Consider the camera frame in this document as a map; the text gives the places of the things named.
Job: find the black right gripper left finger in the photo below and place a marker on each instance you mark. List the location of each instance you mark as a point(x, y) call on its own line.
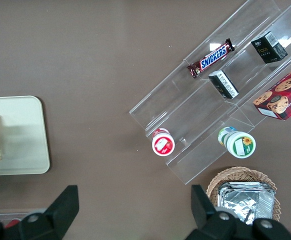
point(60, 215)

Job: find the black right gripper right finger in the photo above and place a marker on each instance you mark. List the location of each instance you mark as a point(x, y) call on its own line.
point(210, 225)

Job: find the aluminium foil tray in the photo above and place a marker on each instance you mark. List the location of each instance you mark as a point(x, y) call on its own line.
point(243, 202)

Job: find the light tan wicker basket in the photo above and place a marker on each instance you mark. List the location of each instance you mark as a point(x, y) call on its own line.
point(235, 175)

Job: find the beige rectangular tray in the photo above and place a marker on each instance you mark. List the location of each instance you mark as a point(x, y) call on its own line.
point(23, 140)

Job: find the red cola bottle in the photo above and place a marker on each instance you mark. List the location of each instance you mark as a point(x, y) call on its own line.
point(12, 223)

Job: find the clear acrylic bottle rack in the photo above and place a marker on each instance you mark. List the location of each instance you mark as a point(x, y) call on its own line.
point(0, 215)

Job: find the green lid yogurt cup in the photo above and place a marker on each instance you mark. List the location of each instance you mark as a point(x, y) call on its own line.
point(240, 145)

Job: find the red lid yogurt cup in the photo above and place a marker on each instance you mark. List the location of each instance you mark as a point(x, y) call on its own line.
point(163, 145)

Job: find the clear acrylic stepped shelf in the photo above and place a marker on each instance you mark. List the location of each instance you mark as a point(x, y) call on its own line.
point(248, 22)
point(180, 110)

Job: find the small black carton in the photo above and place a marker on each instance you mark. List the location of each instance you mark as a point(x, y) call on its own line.
point(224, 85)
point(268, 48)

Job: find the red tartan cookie box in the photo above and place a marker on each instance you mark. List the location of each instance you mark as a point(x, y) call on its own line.
point(283, 97)

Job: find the Snickers chocolate bar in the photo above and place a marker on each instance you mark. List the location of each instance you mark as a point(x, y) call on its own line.
point(213, 58)

